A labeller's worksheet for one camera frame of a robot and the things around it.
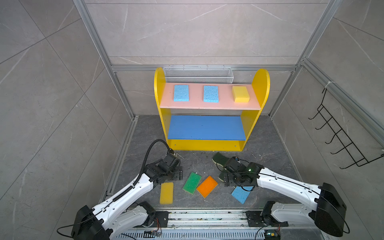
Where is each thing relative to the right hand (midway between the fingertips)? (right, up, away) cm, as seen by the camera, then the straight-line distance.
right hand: (231, 179), depth 81 cm
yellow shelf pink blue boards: (-10, +36, +20) cm, 42 cm away
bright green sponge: (-22, -3, +2) cm, 22 cm away
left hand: (-30, +6, -2) cm, 31 cm away
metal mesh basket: (-18, +64, +16) cm, 69 cm away
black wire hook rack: (+48, +26, -13) cm, 56 cm away
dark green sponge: (-4, +9, +11) cm, 15 cm away
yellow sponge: (-36, -8, 0) cm, 37 cm away
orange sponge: (-14, -5, +2) cm, 15 cm away
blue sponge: (+6, -8, -1) cm, 10 cm away
